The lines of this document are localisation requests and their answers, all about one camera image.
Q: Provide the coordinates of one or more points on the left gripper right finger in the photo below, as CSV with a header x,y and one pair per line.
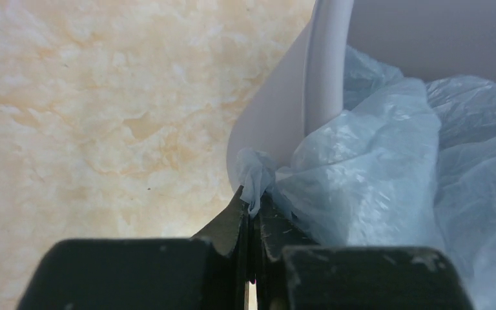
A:
x,y
272,232

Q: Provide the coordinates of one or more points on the grey plastic trash bin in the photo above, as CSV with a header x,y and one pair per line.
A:
x,y
425,39

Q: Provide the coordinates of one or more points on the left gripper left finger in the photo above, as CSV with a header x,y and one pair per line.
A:
x,y
227,265

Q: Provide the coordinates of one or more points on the light blue trash bag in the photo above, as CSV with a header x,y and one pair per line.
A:
x,y
405,163

